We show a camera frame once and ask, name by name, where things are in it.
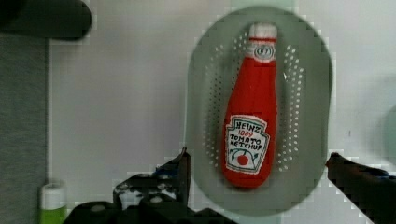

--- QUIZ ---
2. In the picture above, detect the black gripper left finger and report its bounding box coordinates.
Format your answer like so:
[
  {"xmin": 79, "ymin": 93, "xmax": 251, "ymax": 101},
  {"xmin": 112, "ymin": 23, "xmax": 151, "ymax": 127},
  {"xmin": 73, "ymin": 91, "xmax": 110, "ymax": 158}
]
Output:
[{"xmin": 63, "ymin": 147, "xmax": 237, "ymax": 224}]

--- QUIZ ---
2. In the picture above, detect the red felt ketchup bottle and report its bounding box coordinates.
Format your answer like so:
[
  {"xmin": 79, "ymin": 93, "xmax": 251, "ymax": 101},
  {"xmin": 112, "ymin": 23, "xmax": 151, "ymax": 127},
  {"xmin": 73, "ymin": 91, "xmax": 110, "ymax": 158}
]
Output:
[{"xmin": 221, "ymin": 22, "xmax": 277, "ymax": 189}]

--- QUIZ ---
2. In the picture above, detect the green oval strainer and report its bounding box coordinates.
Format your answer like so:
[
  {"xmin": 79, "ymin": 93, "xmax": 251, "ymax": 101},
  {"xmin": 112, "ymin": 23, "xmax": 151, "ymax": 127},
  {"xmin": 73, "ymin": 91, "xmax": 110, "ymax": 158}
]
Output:
[{"xmin": 185, "ymin": 7, "xmax": 332, "ymax": 217}]

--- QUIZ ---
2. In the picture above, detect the black cylinder upper left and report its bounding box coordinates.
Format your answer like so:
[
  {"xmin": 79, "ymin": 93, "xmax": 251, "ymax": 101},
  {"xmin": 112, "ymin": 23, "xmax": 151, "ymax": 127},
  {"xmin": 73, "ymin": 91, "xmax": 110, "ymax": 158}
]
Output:
[{"xmin": 0, "ymin": 0, "xmax": 92, "ymax": 41}]

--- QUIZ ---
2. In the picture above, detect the green and white cup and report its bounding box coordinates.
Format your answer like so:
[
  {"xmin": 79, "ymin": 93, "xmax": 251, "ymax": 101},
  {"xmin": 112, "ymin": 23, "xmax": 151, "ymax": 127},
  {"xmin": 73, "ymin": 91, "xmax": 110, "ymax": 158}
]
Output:
[{"xmin": 39, "ymin": 181, "xmax": 66, "ymax": 224}]

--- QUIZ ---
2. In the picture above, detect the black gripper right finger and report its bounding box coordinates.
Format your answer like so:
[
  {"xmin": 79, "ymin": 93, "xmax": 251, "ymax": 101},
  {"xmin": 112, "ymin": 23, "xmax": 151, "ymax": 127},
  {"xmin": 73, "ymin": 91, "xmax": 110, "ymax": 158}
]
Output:
[{"xmin": 325, "ymin": 153, "xmax": 396, "ymax": 224}]

